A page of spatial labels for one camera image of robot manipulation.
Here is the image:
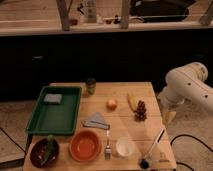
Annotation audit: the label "wooden shelf with clutter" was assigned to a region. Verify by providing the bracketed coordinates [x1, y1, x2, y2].
[0, 0, 213, 36]

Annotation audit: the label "yellow banana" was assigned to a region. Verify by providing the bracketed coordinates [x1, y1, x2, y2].
[127, 93, 137, 111]

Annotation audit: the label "red orange bowl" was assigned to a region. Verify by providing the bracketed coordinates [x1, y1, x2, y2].
[69, 129, 102, 162]

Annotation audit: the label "dark red grapes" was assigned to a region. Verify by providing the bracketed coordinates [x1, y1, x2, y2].
[135, 101, 147, 121]

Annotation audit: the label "silver fork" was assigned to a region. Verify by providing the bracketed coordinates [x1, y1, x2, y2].
[104, 130, 111, 160]

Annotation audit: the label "orange apple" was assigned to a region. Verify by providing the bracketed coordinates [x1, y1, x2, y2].
[106, 99, 118, 110]

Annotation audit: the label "black white brush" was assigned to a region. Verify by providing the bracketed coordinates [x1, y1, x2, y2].
[138, 129, 165, 170]

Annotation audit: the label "grey folded cloth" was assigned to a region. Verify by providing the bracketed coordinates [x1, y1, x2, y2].
[82, 112, 109, 130]

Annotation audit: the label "green cucumber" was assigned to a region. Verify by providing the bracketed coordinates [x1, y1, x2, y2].
[42, 135, 54, 165]

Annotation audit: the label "dark brown bowl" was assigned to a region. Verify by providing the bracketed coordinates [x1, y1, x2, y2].
[30, 138, 59, 168]

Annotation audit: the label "green jar with lid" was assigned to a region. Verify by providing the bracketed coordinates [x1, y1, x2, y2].
[86, 78, 96, 95]

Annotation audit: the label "white cup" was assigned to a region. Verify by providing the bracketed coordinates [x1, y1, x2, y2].
[116, 137, 135, 157]

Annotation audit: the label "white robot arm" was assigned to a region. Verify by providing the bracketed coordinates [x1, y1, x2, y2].
[157, 62, 213, 126]

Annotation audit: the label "green plastic tray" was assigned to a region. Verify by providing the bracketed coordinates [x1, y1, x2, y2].
[26, 86, 82, 135]

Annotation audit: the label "black cable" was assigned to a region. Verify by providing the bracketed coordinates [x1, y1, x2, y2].
[170, 133, 213, 171]

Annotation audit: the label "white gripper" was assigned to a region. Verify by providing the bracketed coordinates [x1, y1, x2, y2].
[157, 87, 177, 126]

